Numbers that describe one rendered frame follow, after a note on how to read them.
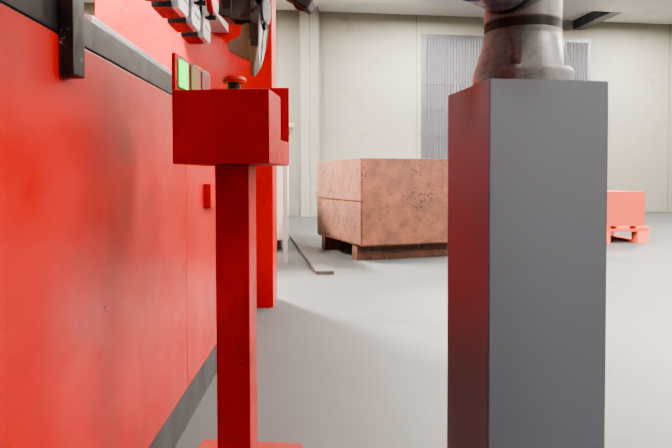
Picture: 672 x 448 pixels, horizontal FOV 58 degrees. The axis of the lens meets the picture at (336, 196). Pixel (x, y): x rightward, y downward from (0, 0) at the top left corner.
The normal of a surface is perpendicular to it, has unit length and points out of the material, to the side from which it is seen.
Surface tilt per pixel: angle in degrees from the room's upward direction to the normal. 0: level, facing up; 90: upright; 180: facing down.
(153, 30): 90
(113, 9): 90
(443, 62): 90
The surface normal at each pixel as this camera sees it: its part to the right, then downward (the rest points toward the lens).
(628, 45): 0.14, 0.03
